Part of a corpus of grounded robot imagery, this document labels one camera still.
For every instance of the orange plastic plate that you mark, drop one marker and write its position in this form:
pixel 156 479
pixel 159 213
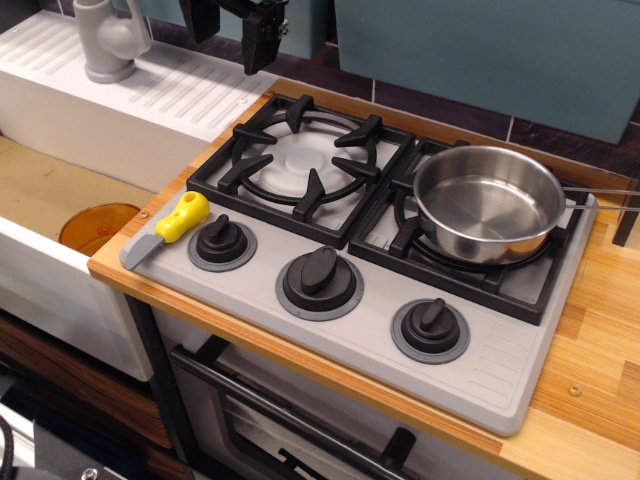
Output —
pixel 89 230

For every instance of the black oven door handle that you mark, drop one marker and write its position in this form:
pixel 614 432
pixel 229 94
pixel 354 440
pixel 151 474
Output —
pixel 202 365

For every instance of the teal cabinet right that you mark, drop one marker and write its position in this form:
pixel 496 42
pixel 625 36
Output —
pixel 570 65

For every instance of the black middle stove knob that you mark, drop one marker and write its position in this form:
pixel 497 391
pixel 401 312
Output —
pixel 319 286

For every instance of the yellow handled toy knife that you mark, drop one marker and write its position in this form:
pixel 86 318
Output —
pixel 191 209

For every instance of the black right burner grate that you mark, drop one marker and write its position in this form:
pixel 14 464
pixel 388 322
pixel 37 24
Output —
pixel 391 237

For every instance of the black left burner grate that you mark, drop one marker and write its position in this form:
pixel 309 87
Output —
pixel 303 168

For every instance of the grey toy faucet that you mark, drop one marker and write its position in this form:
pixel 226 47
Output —
pixel 110 44

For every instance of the black right stove knob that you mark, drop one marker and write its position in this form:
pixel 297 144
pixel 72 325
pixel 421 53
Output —
pixel 430 331

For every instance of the toy oven door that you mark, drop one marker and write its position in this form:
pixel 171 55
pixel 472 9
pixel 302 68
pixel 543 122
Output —
pixel 261 449

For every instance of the black stove knob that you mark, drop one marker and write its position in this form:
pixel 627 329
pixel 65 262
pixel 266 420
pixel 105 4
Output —
pixel 430 331
pixel 319 286
pixel 222 245

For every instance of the stainless steel pan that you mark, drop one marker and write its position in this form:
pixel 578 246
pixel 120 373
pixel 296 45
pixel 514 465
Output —
pixel 489 205

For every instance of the grey toy stove top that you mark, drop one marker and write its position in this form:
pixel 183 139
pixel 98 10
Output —
pixel 490 384

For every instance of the black burner grate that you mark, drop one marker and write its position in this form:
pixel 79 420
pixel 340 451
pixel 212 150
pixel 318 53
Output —
pixel 391 237
pixel 303 168

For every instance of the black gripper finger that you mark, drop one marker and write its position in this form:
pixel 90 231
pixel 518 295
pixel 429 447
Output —
pixel 263 29
pixel 201 18

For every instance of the white toy sink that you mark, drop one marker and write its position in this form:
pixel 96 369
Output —
pixel 68 144

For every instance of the black left stove knob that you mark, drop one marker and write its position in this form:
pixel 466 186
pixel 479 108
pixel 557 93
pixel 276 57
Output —
pixel 222 245

